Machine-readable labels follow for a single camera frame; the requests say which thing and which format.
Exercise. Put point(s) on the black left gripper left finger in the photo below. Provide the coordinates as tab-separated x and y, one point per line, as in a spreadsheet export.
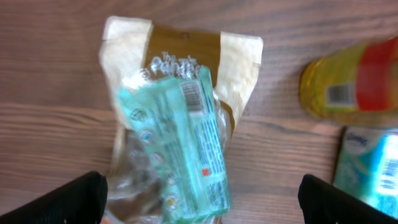
82	200

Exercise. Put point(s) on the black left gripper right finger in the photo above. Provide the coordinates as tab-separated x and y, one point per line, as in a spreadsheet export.
322	203

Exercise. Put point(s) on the small teal tissue pack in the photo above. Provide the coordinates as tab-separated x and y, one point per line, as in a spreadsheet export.
367	167

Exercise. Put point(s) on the clear bottle silver cap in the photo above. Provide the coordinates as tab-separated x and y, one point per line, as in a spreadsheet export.
354	86

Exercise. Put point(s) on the brown white snack bag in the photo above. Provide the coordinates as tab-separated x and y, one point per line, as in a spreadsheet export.
135	52

